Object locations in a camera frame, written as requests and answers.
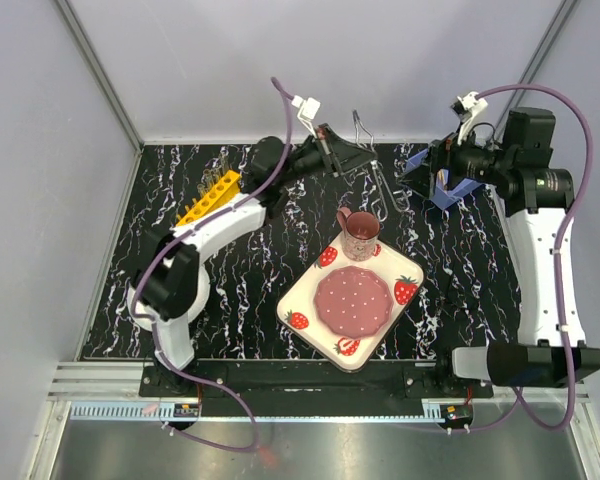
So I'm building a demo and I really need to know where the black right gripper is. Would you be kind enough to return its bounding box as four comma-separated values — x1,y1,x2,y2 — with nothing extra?
396,119,514,200

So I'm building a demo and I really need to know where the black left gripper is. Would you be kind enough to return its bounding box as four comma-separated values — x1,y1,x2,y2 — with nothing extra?
277,125,378,189

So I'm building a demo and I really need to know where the clear glass test tube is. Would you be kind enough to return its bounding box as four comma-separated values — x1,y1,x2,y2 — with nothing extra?
203,169,222,189
197,183,209,198
219,152,230,175

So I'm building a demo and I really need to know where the wooden test tube clamp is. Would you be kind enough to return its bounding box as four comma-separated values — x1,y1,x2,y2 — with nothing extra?
437,169,450,191

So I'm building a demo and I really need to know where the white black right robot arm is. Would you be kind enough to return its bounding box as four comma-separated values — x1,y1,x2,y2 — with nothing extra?
405,104,600,397

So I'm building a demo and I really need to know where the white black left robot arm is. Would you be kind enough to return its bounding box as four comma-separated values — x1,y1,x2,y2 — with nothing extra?
129,124,377,396

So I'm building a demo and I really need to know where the blue plastic box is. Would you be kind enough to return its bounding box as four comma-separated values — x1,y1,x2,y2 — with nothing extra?
405,150,482,210

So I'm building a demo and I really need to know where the pink patterned mug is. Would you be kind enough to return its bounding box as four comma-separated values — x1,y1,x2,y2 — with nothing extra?
336,207,381,262

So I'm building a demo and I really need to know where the yellow test tube rack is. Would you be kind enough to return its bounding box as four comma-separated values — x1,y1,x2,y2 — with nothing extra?
175,170,241,227

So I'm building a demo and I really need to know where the pink polka dot plate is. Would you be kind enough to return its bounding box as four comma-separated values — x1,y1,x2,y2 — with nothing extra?
313,266,393,340

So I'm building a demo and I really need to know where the strawberry print white tray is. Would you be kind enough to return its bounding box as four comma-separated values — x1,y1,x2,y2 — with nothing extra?
276,236,425,372

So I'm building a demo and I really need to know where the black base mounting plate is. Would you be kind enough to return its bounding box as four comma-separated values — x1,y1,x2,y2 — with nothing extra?
139,359,493,419

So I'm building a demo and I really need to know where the white round dish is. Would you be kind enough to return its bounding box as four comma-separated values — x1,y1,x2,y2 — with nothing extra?
126,267,210,332

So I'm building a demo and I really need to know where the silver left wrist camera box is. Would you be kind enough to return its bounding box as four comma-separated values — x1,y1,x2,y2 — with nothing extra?
291,95,321,136

